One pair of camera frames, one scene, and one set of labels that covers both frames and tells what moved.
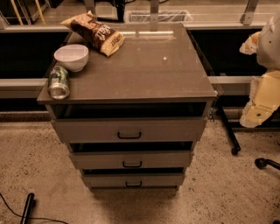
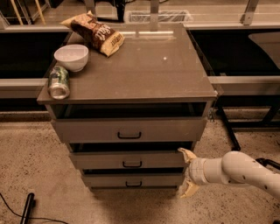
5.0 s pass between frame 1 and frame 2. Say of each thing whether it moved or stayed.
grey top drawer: stayed
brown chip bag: stayed
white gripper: moved
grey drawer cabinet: stayed
